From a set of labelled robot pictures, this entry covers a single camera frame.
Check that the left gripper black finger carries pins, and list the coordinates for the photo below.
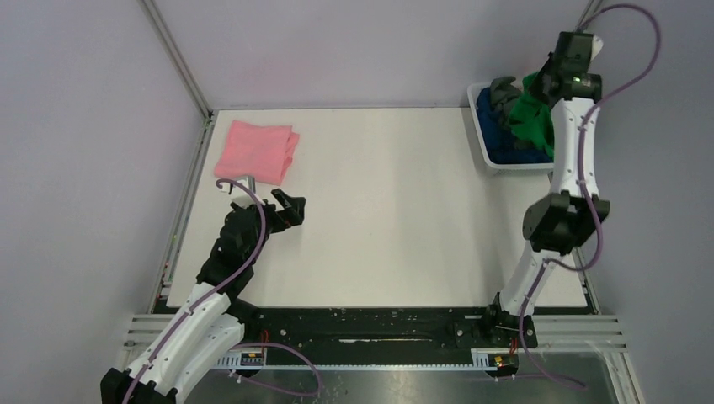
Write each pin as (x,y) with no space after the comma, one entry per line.
(289,203)
(292,218)

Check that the blue t shirt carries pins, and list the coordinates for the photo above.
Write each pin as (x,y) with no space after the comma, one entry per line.
(502,142)

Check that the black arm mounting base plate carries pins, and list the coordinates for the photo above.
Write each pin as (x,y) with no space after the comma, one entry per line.
(421,336)

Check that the aluminium frame rail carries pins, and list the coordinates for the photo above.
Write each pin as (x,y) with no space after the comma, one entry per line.
(168,43)

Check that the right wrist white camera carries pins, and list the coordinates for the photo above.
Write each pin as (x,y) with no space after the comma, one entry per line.
(597,46)

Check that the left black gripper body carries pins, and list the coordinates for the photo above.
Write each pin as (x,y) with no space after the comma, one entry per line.
(274,221)

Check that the wrist white camera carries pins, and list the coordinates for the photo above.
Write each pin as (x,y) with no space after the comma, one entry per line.
(239,191)
(597,46)

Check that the grey t shirt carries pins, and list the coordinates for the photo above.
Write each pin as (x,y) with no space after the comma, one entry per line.
(504,94)

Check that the white plastic laundry basket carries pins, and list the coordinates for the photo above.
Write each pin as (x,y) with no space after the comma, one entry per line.
(493,168)

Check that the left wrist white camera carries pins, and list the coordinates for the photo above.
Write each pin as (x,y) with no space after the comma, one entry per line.
(239,191)

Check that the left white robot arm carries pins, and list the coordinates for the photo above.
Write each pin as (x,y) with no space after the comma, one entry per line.
(204,328)

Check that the green t shirt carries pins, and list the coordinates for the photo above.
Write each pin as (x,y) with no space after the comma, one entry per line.
(530,120)

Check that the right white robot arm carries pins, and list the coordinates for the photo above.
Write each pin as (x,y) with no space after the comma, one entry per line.
(572,211)

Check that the folded pink t shirt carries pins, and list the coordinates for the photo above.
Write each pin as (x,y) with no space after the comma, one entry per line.
(264,152)

